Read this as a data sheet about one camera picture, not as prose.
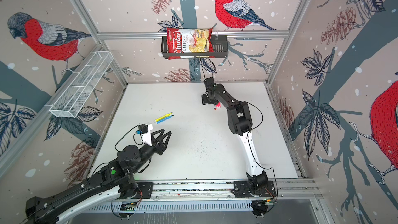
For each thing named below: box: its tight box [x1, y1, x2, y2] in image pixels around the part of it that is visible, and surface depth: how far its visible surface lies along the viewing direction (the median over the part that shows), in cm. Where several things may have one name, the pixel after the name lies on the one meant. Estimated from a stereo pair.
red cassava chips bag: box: [166, 27, 216, 60], surface depth 90 cm
